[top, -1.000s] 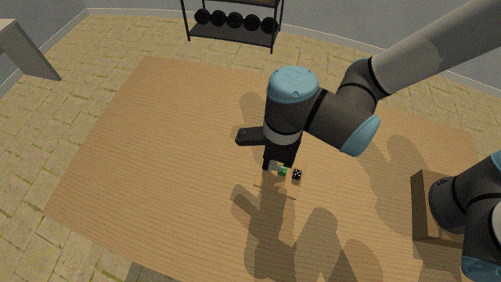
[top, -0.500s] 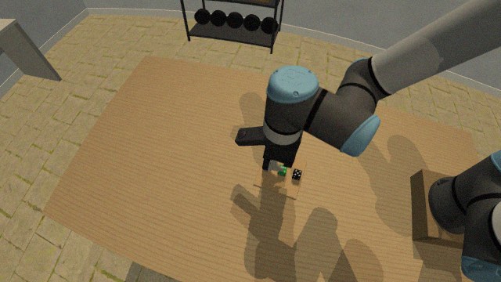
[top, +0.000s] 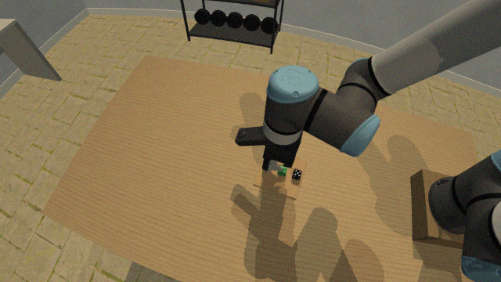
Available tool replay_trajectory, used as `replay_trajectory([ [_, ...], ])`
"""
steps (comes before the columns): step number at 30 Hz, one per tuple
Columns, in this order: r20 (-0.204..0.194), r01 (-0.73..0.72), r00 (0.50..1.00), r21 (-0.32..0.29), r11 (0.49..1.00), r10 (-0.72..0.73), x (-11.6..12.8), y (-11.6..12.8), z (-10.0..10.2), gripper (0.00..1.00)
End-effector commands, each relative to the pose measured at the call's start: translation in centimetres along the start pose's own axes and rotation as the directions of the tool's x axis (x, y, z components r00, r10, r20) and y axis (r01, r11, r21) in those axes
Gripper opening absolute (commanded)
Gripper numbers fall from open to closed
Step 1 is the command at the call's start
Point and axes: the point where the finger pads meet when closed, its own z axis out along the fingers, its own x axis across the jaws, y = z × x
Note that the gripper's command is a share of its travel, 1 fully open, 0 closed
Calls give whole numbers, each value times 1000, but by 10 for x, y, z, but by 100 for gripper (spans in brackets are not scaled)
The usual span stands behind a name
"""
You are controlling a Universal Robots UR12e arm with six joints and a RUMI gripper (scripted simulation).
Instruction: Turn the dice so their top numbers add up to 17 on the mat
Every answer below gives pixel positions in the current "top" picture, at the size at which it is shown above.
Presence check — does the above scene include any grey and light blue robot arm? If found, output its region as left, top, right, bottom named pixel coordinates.
left=235, top=0, right=501, bottom=282

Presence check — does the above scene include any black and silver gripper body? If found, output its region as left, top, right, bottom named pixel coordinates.
left=263, top=130, right=303, bottom=168

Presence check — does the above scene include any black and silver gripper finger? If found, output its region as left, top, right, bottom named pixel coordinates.
left=262, top=156, right=283, bottom=172

